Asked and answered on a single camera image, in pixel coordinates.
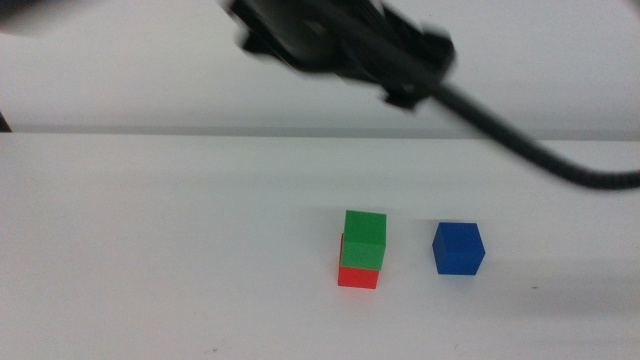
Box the green cube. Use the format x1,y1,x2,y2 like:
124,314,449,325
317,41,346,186
341,209,388,272

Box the red cube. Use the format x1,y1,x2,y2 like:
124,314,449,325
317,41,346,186
337,233,380,290

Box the black braided cable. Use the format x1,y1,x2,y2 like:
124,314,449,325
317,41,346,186
429,82,640,191

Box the blue cube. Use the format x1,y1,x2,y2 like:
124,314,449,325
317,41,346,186
431,221,487,276

